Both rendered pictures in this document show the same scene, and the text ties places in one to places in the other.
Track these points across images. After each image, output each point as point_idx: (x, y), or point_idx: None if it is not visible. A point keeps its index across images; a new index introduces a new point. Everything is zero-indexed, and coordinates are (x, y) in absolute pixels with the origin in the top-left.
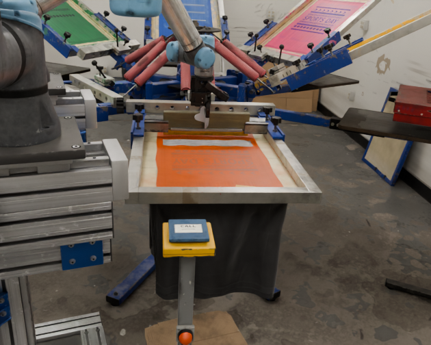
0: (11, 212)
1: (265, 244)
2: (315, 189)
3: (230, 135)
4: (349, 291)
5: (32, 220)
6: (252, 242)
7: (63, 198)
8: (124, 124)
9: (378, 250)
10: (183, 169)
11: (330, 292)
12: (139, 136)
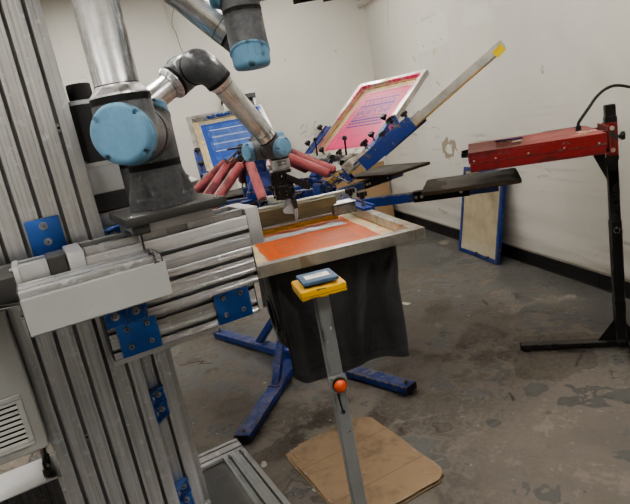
0: (173, 268)
1: (387, 299)
2: (417, 227)
3: (322, 221)
4: (487, 364)
5: (189, 274)
6: (374, 301)
7: (212, 249)
8: None
9: (504, 322)
10: (290, 250)
11: (468, 371)
12: None
